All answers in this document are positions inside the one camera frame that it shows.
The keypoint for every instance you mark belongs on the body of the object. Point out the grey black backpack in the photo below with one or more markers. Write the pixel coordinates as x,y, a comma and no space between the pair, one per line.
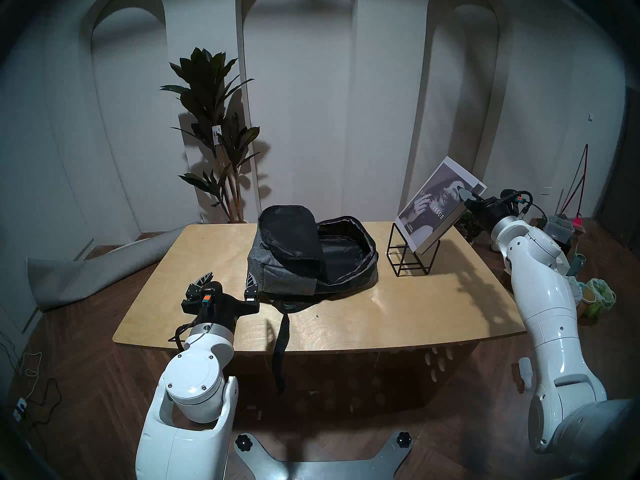
280,269

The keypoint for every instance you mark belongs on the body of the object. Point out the clear plastic storage box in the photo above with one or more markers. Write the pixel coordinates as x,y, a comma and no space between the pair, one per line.
559,229

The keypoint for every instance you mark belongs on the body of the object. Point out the black white portrait book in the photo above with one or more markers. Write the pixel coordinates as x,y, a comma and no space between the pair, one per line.
430,214

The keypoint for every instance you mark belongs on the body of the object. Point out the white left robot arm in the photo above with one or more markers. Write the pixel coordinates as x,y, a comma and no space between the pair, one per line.
195,384

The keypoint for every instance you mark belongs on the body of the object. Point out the red pole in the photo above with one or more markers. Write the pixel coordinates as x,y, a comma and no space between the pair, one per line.
584,169

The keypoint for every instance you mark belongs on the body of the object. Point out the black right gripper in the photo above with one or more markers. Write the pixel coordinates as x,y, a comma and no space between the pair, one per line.
492,209

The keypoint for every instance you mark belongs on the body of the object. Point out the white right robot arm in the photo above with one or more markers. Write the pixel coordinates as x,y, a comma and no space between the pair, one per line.
545,304

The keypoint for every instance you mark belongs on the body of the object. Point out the white bagged waste bin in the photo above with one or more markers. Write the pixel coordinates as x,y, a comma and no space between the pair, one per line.
575,289

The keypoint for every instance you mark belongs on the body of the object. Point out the tall dark leafy plant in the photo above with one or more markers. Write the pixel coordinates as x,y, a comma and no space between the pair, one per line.
210,84

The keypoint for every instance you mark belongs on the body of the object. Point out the small bushy potted plant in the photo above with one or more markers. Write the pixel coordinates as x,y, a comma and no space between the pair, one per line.
470,229

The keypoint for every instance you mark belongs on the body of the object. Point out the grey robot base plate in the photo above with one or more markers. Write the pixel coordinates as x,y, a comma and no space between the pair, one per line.
320,466

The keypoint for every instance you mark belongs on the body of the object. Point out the rolled grey mat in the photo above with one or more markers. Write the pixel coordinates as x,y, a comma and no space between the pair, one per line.
80,274

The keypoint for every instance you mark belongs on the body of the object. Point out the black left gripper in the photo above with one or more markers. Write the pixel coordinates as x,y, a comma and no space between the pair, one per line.
220,306

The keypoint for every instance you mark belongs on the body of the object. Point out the pink brush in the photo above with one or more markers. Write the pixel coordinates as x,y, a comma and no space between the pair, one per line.
578,223

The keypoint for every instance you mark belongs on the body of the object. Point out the white power strip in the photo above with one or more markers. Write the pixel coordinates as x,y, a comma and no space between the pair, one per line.
20,409

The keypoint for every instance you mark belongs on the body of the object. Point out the black base plate knob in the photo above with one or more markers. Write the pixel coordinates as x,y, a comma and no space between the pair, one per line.
403,438
244,442

